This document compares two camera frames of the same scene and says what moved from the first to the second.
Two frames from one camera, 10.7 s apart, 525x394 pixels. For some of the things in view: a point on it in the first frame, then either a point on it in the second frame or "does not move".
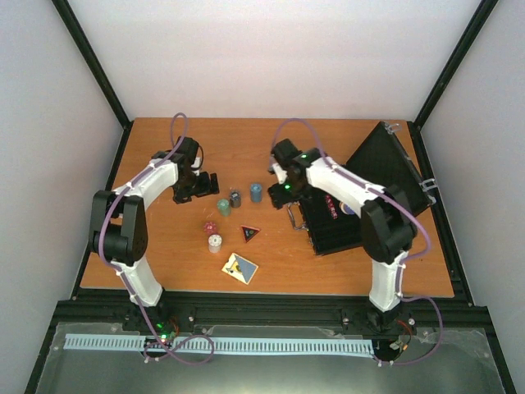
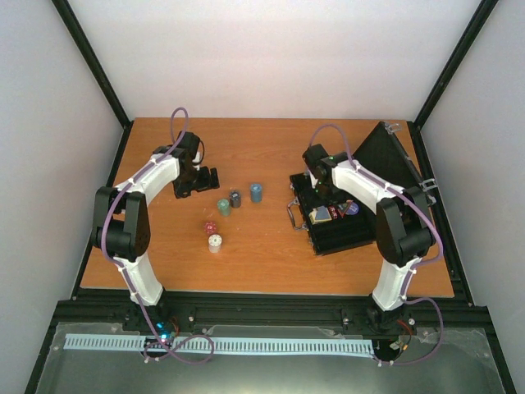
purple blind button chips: (349, 209) does not move
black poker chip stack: (235, 199) does not move
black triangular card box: (249, 232) → (342, 208)
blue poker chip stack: (256, 192) does not move
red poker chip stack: (210, 227) does not move
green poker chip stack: (223, 207) does not move
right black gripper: (280, 199) → (340, 197)
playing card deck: (240, 268) → (319, 214)
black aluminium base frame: (88, 306) does not move
